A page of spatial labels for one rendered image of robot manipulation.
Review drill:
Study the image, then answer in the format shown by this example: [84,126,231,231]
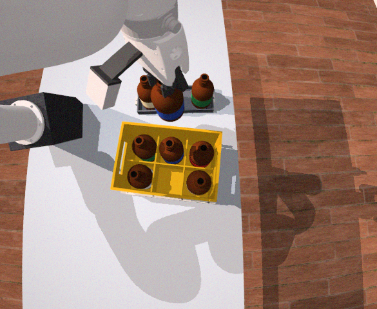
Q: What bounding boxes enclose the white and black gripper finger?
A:
[142,67,157,87]
[160,66,189,98]

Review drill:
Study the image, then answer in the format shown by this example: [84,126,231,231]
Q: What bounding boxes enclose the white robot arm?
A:
[0,0,181,145]

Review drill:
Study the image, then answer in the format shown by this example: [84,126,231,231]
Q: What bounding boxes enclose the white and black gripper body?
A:
[121,17,189,86]

